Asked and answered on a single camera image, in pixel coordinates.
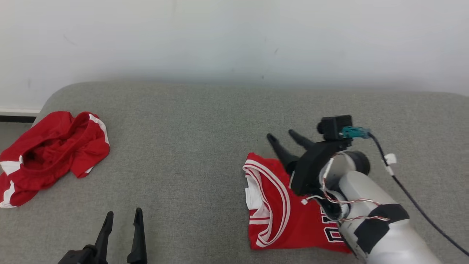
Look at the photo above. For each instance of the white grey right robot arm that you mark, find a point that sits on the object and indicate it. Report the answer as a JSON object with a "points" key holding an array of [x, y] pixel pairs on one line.
{"points": [[370, 190]]}

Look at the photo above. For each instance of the red white-striped shorts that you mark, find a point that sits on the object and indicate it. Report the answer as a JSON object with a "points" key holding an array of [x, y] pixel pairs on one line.
{"points": [[51, 154]]}

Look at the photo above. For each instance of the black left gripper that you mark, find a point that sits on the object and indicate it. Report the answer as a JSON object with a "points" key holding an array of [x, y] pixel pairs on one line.
{"points": [[78, 256]]}

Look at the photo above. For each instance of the black baseboard strip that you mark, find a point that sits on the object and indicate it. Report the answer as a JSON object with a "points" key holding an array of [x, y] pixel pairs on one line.
{"points": [[16, 118]]}

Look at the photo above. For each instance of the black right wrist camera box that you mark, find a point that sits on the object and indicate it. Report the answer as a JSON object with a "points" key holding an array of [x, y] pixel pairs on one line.
{"points": [[335, 127]]}

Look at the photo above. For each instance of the red lettered basketball jersey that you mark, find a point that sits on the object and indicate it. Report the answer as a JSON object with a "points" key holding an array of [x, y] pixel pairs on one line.
{"points": [[304, 223]]}

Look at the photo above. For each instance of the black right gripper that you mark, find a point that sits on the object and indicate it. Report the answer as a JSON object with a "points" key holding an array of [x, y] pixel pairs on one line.
{"points": [[311, 168]]}

